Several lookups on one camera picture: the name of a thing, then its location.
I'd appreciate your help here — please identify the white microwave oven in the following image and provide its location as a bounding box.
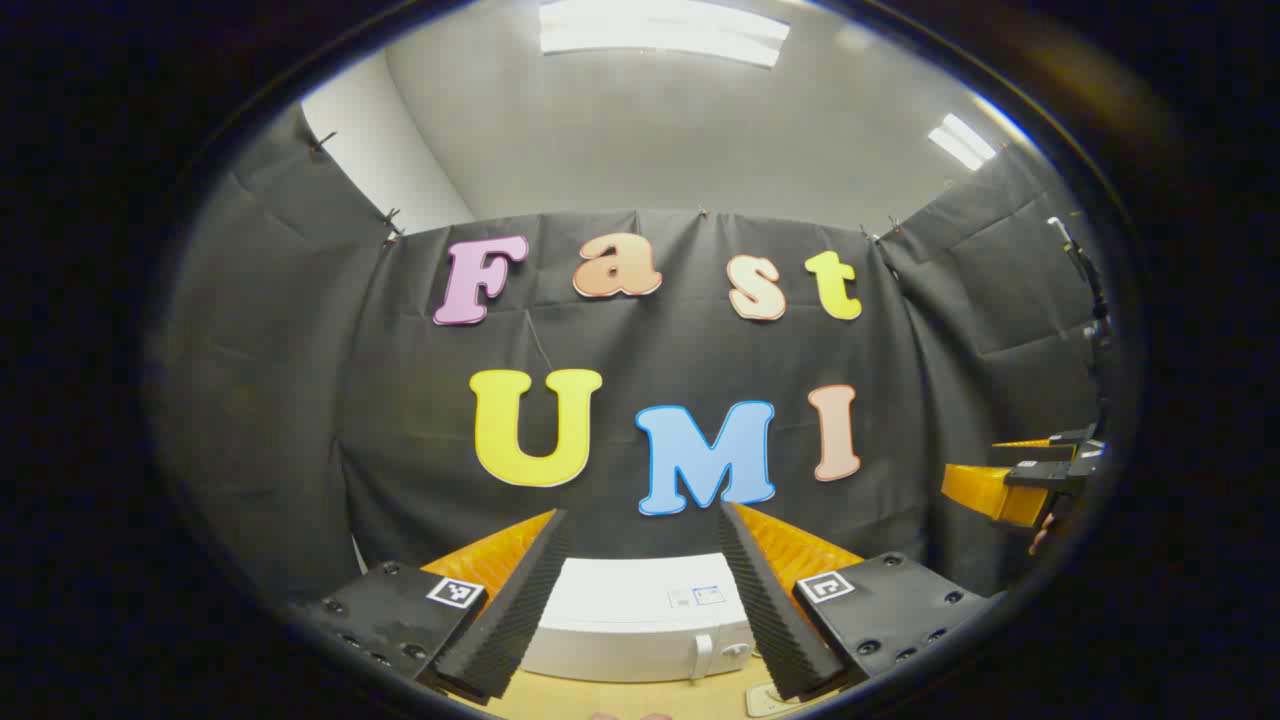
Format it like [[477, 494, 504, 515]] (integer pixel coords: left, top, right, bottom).
[[520, 553, 756, 684]]

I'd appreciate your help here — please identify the ceiling light panel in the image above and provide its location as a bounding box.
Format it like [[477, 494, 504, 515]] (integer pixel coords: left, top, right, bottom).
[[928, 113, 998, 171], [540, 0, 791, 68]]

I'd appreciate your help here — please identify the black pole stand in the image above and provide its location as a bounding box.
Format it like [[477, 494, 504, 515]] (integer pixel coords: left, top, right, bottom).
[[1047, 215, 1113, 401]]

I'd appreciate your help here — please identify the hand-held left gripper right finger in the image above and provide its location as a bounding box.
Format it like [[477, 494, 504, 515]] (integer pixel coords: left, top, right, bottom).
[[718, 500, 1006, 703]]

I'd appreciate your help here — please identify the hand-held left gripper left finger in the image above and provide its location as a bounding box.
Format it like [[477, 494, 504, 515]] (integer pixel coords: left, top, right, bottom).
[[285, 508, 571, 706]]

